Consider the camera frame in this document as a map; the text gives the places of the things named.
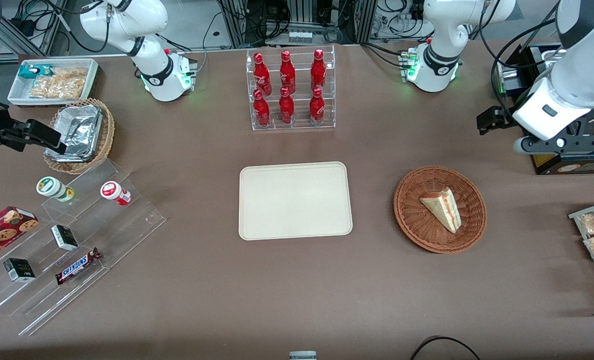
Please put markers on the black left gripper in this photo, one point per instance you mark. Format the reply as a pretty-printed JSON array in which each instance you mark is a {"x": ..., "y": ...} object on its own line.
[{"x": 502, "y": 116}]

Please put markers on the triangular sandwich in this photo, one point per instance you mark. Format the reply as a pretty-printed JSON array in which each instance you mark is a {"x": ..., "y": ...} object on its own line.
[{"x": 444, "y": 207}]

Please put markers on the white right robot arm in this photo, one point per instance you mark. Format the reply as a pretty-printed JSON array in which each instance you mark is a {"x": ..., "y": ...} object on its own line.
[{"x": 127, "y": 25}]

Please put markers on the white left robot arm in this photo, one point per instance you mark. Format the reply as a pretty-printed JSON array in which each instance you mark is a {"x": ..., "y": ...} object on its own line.
[{"x": 446, "y": 30}]

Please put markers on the oval wicker basket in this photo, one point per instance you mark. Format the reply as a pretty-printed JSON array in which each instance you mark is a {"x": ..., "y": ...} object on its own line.
[{"x": 108, "y": 130}]

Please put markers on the round brown wicker basket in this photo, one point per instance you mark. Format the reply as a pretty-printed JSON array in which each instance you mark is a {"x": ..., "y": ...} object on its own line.
[{"x": 426, "y": 230}]

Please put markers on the cream plastic tray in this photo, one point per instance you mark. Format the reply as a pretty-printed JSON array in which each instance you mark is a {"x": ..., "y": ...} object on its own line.
[{"x": 295, "y": 200}]

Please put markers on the aluminium foil container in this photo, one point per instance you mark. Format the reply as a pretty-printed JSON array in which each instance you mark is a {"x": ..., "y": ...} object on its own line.
[{"x": 79, "y": 130}]

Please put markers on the white rectangular snack bin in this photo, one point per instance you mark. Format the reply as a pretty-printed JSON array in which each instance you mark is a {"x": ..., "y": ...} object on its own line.
[{"x": 19, "y": 92}]

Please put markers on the green lid white bottle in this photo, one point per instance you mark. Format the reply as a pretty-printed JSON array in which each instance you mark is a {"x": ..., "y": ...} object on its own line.
[{"x": 52, "y": 188}]

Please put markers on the clear bag of crackers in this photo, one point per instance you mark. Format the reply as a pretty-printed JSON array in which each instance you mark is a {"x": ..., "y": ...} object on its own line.
[{"x": 59, "y": 85}]

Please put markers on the teal snack packet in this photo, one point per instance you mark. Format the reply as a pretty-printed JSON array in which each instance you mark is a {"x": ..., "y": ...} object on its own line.
[{"x": 29, "y": 71}]

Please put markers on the black food warmer cabinet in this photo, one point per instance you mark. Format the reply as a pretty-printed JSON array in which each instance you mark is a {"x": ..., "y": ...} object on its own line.
[{"x": 566, "y": 165}]

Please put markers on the red lid white bottle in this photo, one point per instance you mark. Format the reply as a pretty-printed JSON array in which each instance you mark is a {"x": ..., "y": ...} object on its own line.
[{"x": 114, "y": 192}]

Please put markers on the red tartan cookie box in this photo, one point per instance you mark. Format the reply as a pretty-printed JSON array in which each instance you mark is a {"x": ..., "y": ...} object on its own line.
[{"x": 2, "y": 232}]

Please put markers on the small black carton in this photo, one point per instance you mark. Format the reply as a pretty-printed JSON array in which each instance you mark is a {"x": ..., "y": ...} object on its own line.
[
  {"x": 19, "y": 270},
  {"x": 64, "y": 238}
]

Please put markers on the clear acrylic stepped display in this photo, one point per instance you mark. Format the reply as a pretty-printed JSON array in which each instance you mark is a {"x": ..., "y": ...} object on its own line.
[{"x": 127, "y": 225}]

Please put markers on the Snickers chocolate bar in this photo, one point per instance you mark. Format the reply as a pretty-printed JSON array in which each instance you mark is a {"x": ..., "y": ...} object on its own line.
[{"x": 77, "y": 266}]

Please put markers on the red cola bottle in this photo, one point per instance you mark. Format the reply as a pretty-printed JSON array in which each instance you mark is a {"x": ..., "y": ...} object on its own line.
[
  {"x": 318, "y": 71},
  {"x": 287, "y": 72},
  {"x": 262, "y": 75},
  {"x": 286, "y": 107},
  {"x": 261, "y": 110},
  {"x": 316, "y": 107}
]

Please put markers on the clear acrylic bottle rack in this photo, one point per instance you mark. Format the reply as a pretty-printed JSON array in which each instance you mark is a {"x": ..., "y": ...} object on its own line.
[{"x": 296, "y": 125}]

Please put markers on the grey device at table edge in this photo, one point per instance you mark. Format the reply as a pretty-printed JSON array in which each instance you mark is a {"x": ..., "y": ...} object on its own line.
[{"x": 302, "y": 355}]

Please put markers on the aluminium frame structure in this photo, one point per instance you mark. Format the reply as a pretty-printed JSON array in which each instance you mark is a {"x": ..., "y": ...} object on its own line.
[{"x": 304, "y": 12}]

